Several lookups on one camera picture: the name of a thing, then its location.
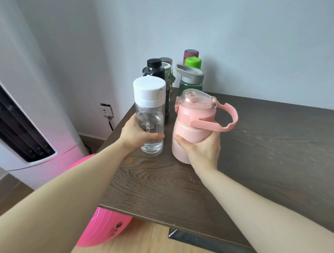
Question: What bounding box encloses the person's right hand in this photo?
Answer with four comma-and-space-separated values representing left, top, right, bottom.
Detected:
173, 129, 222, 176

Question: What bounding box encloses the person's left hand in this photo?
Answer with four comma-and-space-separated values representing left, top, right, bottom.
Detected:
119, 114, 165, 157

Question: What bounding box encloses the pink bottle with handle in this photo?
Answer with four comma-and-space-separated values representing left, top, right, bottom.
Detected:
171, 88, 239, 165

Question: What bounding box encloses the clear bottle with white cap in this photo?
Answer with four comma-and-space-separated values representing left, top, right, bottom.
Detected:
133, 76, 167, 157

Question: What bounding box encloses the person's right forearm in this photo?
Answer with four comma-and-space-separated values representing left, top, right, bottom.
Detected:
193, 167, 334, 253

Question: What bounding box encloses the person's left forearm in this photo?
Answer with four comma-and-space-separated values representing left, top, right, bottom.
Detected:
0, 141, 132, 253

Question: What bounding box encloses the green bottle with grey lid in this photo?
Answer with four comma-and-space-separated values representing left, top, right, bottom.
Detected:
175, 64, 205, 97

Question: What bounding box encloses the black bottle with black cap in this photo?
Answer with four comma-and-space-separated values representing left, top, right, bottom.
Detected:
142, 58, 170, 125

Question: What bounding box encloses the clear bottle with olive clasp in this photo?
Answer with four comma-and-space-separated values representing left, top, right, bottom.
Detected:
158, 57, 175, 103

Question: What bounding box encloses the bottle with bright green cap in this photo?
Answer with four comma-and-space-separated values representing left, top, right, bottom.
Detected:
184, 56, 202, 71

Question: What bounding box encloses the maroon bottle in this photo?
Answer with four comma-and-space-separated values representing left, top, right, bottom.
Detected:
182, 49, 199, 66

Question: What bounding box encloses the pink exercise ball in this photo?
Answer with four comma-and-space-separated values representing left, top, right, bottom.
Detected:
66, 153, 134, 248

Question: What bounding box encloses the white standing air conditioner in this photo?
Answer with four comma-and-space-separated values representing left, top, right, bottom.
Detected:
0, 0, 90, 191

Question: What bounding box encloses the white wall socket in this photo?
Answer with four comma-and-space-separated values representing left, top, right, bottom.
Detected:
100, 103, 115, 118

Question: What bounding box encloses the metal table frame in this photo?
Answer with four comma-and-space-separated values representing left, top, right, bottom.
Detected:
168, 228, 257, 253

